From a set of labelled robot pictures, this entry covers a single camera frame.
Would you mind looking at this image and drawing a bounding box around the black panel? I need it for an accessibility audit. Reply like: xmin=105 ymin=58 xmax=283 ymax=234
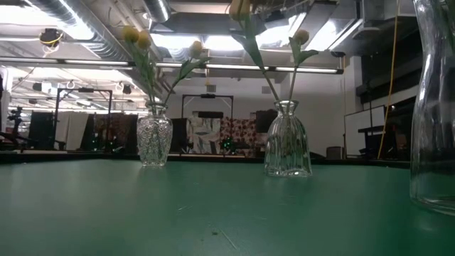
xmin=28 ymin=111 xmax=55 ymax=150

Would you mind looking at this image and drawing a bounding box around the pale abstract print cloth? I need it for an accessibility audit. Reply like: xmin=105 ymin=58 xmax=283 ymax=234
xmin=186 ymin=117 xmax=222 ymax=154

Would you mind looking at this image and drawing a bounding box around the dark patterned backdrop cloth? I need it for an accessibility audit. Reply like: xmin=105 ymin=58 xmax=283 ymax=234
xmin=92 ymin=112 xmax=139 ymax=157

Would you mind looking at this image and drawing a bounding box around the black metal rig frame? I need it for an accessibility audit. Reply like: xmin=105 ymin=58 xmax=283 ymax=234
xmin=55 ymin=87 xmax=114 ymax=152
xmin=181 ymin=93 xmax=235 ymax=157

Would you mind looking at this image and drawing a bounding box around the black monitor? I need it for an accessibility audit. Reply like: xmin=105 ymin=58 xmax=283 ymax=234
xmin=255 ymin=109 xmax=279 ymax=136

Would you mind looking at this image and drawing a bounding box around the green table mat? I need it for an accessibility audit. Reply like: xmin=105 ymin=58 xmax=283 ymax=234
xmin=0 ymin=159 xmax=455 ymax=256

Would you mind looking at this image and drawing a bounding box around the whiteboard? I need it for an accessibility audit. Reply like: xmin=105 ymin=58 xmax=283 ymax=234
xmin=343 ymin=105 xmax=387 ymax=157

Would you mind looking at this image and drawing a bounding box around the red floral backdrop cloth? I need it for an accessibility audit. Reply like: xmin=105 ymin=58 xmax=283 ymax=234
xmin=220 ymin=117 xmax=267 ymax=157

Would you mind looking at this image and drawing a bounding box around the ribbed bell-shaped glass vase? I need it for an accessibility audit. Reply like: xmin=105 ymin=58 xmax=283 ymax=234
xmin=264 ymin=100 xmax=313 ymax=178

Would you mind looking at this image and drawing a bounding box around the gray bin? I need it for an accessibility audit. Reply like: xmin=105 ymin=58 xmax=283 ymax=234
xmin=326 ymin=145 xmax=344 ymax=160

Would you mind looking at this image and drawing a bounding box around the yellow artificial tulip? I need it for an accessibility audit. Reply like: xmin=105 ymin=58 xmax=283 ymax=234
xmin=161 ymin=40 xmax=213 ymax=107
xmin=122 ymin=25 xmax=157 ymax=107

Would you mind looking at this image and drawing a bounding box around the white artificial tulip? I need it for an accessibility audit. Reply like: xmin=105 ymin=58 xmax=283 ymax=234
xmin=284 ymin=28 xmax=320 ymax=171
xmin=228 ymin=0 xmax=296 ymax=171

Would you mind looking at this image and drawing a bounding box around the cut-pattern clear glass vase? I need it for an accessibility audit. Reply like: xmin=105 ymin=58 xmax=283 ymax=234
xmin=136 ymin=102 xmax=174 ymax=167

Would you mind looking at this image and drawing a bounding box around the long silver air duct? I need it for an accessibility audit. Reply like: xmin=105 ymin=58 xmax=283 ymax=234
xmin=24 ymin=0 xmax=168 ymax=97

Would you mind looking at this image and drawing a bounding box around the tall smooth glass vase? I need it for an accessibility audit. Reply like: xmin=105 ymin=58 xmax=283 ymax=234
xmin=409 ymin=0 xmax=455 ymax=217

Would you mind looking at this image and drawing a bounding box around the short silver air duct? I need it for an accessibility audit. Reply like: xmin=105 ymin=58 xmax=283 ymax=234
xmin=141 ymin=0 xmax=172 ymax=23

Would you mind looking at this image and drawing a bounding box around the white tulip long stem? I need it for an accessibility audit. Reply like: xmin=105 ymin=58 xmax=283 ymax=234
xmin=136 ymin=31 xmax=159 ymax=107

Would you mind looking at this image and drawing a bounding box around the long ceiling light bar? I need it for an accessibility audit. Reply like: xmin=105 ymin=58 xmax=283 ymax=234
xmin=0 ymin=55 xmax=345 ymax=75

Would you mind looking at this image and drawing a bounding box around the orange hanging cable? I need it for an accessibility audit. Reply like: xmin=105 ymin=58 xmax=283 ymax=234
xmin=377 ymin=0 xmax=401 ymax=159

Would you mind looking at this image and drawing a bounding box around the yellow black cable reel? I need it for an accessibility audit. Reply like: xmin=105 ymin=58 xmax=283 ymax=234
xmin=38 ymin=27 xmax=64 ymax=56

